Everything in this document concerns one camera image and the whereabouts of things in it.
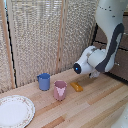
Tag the pink cup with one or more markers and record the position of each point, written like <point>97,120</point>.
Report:
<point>60,90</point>

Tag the white plate with patterned rim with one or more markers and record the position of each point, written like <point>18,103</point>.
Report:
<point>15,111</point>

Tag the white black Franka robot arm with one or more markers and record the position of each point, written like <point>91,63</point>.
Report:
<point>106,43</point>

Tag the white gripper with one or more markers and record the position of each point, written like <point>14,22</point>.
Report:
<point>94,75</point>

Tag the small orange object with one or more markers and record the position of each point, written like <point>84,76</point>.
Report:
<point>76,86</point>

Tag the grey blurred object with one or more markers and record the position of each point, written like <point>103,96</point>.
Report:
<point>121,118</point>

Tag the blue mug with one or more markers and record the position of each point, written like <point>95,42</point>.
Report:
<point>44,82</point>

